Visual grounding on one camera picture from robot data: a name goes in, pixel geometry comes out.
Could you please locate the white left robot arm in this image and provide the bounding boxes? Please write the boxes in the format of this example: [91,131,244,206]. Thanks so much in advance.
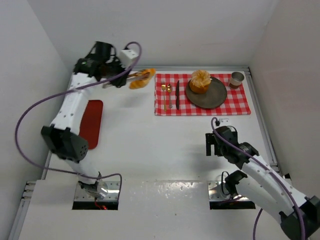
[41,41,138,199]

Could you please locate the orange bread roll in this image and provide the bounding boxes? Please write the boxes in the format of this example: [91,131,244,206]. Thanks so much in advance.
[127,68,156,90]

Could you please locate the silver metal tongs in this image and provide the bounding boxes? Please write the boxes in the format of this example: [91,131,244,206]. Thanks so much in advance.
[102,68,156,90]

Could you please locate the metal cup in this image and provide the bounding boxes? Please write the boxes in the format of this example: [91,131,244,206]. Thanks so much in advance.
[228,71,245,89]

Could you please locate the gold fork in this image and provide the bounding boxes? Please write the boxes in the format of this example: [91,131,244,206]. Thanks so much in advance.
[161,81,167,112]

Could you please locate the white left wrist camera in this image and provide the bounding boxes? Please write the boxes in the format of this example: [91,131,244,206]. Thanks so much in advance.
[118,49,139,68]

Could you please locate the sugared round bread bun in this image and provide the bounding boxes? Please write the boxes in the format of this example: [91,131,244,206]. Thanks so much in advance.
[189,69,212,94]

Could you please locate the black knife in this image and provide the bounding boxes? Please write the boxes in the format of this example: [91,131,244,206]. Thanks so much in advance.
[175,80,180,110]

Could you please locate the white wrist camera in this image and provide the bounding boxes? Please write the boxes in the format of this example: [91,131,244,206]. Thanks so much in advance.
[118,49,139,68]
[218,117,229,123]

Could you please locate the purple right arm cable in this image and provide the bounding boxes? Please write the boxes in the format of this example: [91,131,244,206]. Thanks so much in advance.
[210,116,307,240]

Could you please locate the dark round plate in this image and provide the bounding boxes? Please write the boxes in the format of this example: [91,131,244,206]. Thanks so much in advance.
[185,76,228,109]

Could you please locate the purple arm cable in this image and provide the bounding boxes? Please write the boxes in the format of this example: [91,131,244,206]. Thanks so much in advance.
[210,116,307,240]
[14,41,143,201]

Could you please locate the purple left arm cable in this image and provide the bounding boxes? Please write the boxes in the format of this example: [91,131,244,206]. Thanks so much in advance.
[14,41,143,201]

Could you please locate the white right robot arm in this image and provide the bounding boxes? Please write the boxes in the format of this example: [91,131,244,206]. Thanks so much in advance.
[205,126,320,240]

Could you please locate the red checkered cloth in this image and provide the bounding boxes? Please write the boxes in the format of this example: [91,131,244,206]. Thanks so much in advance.
[154,72,251,116]

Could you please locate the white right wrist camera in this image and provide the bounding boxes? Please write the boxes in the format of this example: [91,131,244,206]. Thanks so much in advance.
[218,117,229,123]

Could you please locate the red serving tray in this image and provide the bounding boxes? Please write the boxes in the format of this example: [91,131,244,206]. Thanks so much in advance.
[79,100,104,150]

